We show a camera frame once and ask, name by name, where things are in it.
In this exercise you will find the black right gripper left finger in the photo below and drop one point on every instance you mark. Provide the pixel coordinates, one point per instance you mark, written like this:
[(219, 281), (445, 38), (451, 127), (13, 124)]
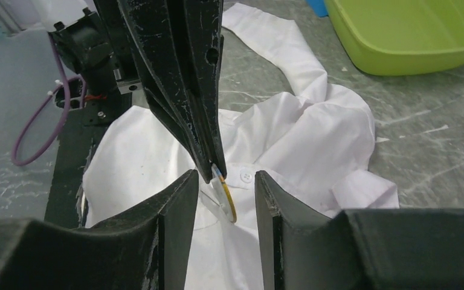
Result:
[(144, 247)]

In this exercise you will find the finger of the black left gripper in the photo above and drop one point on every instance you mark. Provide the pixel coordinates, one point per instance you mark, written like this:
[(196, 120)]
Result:
[(148, 24), (196, 31)]

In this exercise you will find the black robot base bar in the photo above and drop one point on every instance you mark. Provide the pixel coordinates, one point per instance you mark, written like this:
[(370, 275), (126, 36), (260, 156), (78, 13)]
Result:
[(81, 134)]

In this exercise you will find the white button-up shirt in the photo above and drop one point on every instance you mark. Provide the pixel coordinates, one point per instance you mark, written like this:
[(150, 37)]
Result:
[(315, 142)]

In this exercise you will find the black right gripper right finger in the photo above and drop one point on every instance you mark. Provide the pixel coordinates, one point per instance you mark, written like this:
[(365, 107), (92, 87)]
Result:
[(301, 248)]

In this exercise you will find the green plastic basin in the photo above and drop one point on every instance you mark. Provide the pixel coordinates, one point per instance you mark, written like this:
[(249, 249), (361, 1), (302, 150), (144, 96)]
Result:
[(400, 38)]

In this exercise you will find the blue flat mat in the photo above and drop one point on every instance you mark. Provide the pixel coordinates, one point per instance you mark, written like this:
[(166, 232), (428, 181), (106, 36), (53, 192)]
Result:
[(319, 7)]

